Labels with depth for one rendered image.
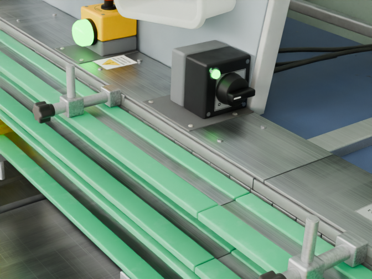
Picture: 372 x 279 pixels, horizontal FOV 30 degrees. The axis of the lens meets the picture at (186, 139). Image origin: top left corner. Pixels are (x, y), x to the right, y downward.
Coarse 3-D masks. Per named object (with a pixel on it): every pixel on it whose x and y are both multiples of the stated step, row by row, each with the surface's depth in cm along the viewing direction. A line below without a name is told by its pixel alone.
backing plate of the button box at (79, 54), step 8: (56, 48) 118; (64, 48) 118; (72, 48) 118; (80, 48) 118; (88, 48) 118; (72, 56) 114; (80, 56) 115; (88, 56) 115; (96, 56) 115; (104, 56) 115; (112, 56) 115
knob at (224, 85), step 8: (224, 80) 93; (232, 80) 92; (240, 80) 93; (216, 88) 93; (224, 88) 92; (232, 88) 92; (240, 88) 93; (248, 88) 94; (216, 96) 94; (224, 96) 93; (232, 96) 91; (240, 96) 92; (248, 96) 93; (232, 104) 93
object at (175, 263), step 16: (0, 112) 121; (16, 128) 116; (32, 144) 112; (48, 160) 108; (96, 192) 98; (112, 208) 95; (128, 224) 91; (144, 240) 89; (160, 256) 86; (192, 272) 83
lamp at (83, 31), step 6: (78, 24) 113; (84, 24) 113; (90, 24) 114; (72, 30) 116; (78, 30) 113; (84, 30) 113; (90, 30) 113; (96, 30) 114; (78, 36) 114; (84, 36) 113; (90, 36) 114; (96, 36) 114; (78, 42) 115; (84, 42) 114; (90, 42) 114
